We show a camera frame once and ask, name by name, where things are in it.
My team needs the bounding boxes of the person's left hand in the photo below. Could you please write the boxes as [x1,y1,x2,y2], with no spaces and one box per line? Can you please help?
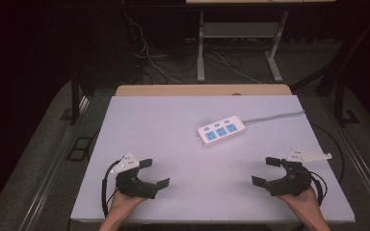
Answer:
[108,191,148,222]

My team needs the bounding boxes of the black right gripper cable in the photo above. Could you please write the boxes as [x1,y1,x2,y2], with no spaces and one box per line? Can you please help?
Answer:
[307,170,329,207]

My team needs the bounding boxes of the white power strip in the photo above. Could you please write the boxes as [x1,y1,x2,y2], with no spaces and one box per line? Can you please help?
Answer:
[197,115,247,148]

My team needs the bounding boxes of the person's right hand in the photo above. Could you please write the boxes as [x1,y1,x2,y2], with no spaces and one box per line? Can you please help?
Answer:
[277,187,325,223]

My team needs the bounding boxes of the black metal stand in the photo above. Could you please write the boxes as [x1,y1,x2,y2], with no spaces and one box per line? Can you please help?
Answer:
[60,61,82,127]
[316,41,361,127]

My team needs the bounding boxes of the aluminium floor rail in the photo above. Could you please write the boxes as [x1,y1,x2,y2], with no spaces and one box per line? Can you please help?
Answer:
[329,118,370,222]
[18,94,92,231]

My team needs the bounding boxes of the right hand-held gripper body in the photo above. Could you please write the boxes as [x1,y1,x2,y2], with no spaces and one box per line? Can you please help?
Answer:
[266,147,333,197]

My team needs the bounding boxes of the wooden table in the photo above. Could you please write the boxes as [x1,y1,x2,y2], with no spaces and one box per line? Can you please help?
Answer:
[115,84,293,97]

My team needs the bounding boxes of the black rectangular floor frame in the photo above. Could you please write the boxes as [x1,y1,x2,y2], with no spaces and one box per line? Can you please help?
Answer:
[66,136,93,162]

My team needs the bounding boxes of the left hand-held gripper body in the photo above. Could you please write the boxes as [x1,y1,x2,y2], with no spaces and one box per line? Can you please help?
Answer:
[110,152,159,200]

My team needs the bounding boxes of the thin white floor cable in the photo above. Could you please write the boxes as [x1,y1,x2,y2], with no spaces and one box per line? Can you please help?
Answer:
[211,50,262,86]

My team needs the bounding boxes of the grey power strip cable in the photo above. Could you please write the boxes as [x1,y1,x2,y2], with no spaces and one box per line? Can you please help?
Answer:
[242,110,306,126]

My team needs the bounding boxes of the black cable on floor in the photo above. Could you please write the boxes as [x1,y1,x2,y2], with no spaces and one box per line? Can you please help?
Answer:
[311,122,347,186]

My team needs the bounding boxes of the white metal frame desk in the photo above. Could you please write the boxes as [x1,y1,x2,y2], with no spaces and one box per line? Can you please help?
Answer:
[185,0,337,84]

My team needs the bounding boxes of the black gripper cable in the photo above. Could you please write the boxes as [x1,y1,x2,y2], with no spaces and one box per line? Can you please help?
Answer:
[100,159,123,219]
[307,170,329,207]

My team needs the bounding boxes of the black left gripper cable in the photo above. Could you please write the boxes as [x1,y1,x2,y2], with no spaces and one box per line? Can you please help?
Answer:
[100,159,123,219]

